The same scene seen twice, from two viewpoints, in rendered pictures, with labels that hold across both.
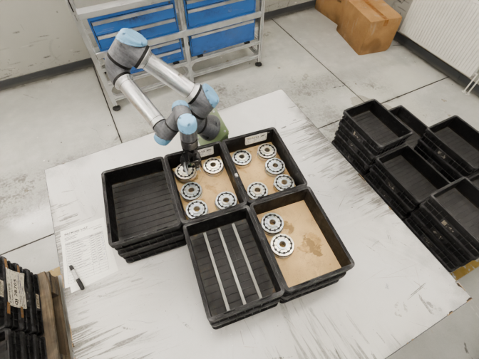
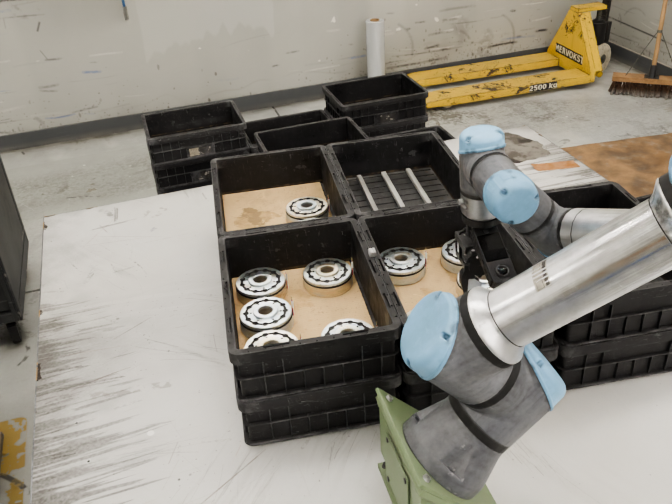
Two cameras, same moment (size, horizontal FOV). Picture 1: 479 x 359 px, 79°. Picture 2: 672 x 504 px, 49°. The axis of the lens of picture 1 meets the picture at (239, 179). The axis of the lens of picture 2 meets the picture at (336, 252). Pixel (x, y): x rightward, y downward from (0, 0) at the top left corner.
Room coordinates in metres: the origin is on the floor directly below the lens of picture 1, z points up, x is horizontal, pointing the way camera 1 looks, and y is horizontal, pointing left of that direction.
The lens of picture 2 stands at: (2.00, 0.18, 1.71)
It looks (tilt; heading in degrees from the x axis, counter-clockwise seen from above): 32 degrees down; 191
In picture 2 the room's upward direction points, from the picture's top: 4 degrees counter-clockwise
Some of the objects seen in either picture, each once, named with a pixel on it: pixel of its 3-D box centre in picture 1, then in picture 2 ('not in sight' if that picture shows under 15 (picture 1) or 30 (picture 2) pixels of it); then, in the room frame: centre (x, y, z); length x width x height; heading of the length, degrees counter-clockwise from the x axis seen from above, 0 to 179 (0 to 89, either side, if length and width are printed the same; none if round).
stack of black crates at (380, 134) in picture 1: (366, 142); not in sight; (1.51, -0.97, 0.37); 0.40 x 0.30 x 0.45; 27
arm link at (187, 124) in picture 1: (187, 128); (482, 161); (0.87, 0.22, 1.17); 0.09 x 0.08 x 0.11; 20
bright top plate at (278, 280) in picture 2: (284, 182); (260, 281); (0.80, -0.22, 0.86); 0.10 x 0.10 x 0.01
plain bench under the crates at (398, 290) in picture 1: (231, 251); (399, 415); (0.65, 0.05, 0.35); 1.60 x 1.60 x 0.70; 27
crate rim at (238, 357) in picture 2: (262, 162); (300, 282); (0.88, -0.11, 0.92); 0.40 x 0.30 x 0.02; 20
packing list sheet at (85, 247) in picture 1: (85, 251); not in sight; (0.51, 0.73, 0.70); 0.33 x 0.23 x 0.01; 27
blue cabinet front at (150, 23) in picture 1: (141, 41); not in sight; (2.49, 0.88, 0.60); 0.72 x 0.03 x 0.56; 117
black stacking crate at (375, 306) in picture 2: (261, 169); (303, 303); (0.88, -0.11, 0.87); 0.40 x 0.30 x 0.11; 20
